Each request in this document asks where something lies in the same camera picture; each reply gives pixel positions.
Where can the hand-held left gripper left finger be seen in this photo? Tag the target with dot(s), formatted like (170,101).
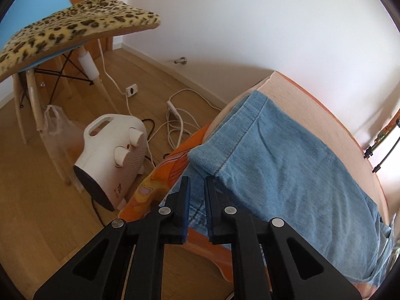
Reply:
(187,207)

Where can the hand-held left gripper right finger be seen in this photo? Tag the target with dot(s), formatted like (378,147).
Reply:
(208,212)

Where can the blue denim pants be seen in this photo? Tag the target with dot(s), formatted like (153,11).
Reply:
(281,168)

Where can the orange printed bedsheet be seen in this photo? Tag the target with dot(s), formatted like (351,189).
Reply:
(168,168)

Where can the white fan heater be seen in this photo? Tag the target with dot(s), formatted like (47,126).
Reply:
(106,150)

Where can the white plug adapter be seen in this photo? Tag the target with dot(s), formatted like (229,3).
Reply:
(131,90)

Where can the metal door stop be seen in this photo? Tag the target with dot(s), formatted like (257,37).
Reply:
(180,60)

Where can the clear plastic bag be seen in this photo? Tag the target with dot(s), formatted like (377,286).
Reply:
(59,131)

